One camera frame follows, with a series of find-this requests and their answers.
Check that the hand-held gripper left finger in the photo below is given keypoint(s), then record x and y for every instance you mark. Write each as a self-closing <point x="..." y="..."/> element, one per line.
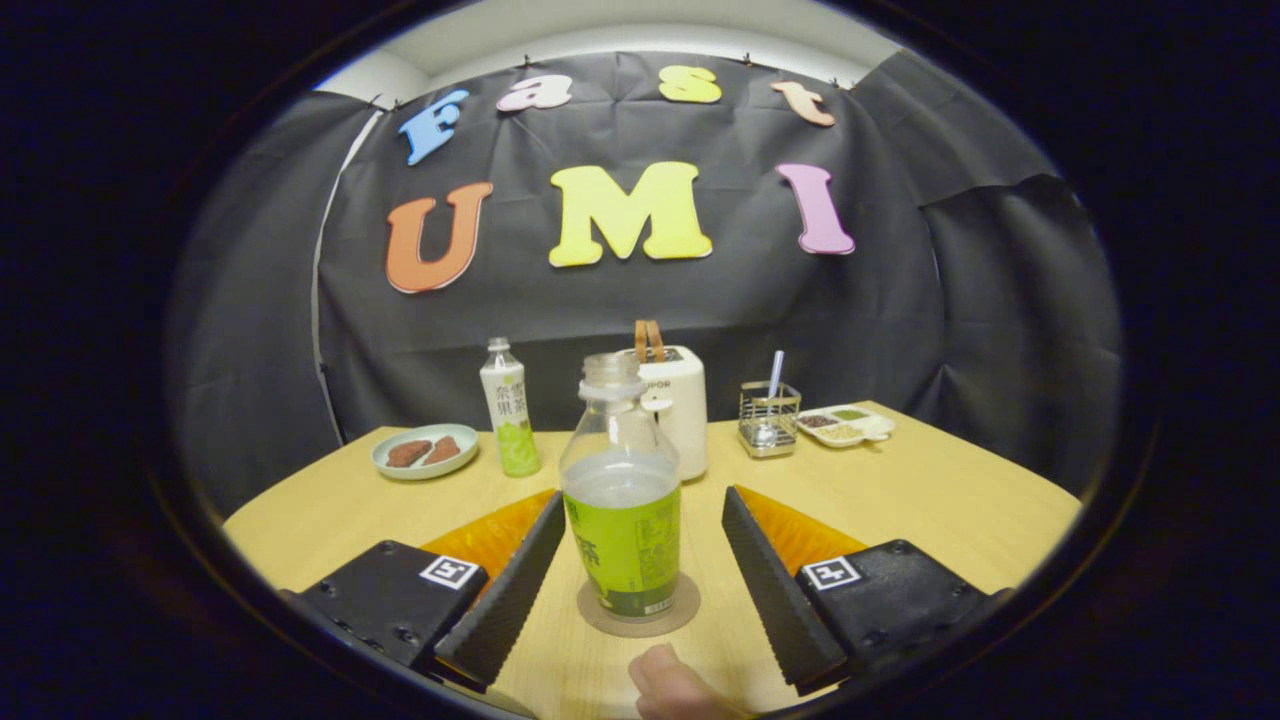
<point x="505" y="600"/>

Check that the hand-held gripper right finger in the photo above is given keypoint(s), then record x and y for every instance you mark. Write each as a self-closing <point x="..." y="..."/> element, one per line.
<point x="775" y="590"/>

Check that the clear juice bottle green label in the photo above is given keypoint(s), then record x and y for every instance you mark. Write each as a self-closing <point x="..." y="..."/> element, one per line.
<point x="622" y="540"/>

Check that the round brown coaster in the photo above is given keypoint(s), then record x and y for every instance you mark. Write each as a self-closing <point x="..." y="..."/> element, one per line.
<point x="640" y="629"/>

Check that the slim white and green bottle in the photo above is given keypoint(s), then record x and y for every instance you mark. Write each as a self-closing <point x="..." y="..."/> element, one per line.
<point x="510" y="410"/>

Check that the pale green plate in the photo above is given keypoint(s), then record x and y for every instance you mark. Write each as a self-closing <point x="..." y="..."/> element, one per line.
<point x="425" y="472"/>

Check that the wooden table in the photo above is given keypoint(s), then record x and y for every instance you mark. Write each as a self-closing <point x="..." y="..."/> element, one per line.
<point x="900" y="500"/>

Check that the brown food piece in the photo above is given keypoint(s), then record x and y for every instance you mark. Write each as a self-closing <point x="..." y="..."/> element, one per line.
<point x="444" y="449"/>
<point x="407" y="454"/>

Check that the white divided dish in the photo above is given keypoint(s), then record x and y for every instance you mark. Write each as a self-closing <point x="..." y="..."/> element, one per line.
<point x="845" y="430"/>

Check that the white toaster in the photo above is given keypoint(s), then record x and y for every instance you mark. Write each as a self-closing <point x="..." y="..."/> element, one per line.
<point x="688" y="420"/>

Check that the brown bread slice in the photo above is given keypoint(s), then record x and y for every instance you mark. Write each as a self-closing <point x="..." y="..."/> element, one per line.
<point x="649" y="338"/>

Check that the black backdrop cloth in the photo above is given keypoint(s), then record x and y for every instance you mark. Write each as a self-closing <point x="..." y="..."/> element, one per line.
<point x="600" y="310"/>

